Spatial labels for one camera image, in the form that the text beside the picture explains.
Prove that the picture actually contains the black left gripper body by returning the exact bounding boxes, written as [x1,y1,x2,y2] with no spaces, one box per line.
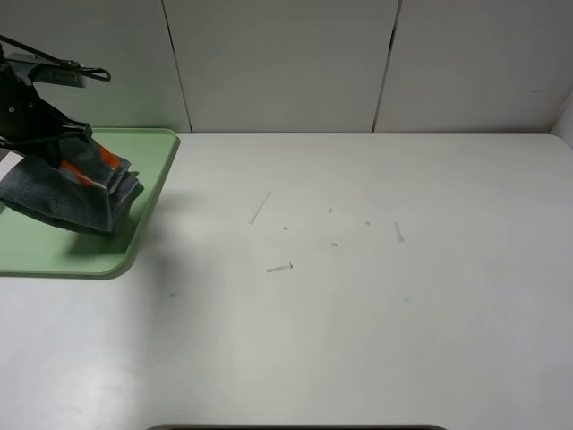
[1,93,93,148]

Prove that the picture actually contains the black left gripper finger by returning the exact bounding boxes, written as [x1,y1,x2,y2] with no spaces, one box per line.
[42,141,63,169]

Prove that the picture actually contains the grey towel with orange patches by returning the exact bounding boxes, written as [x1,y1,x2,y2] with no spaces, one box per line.
[1,137,144,235]

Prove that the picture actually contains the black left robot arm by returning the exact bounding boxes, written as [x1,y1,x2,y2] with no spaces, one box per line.
[1,54,92,168]

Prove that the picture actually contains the light green plastic tray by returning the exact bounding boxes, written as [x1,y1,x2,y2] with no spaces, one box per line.
[1,128,178,279]

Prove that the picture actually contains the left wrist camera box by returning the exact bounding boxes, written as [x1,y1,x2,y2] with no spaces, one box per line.
[7,53,86,88]

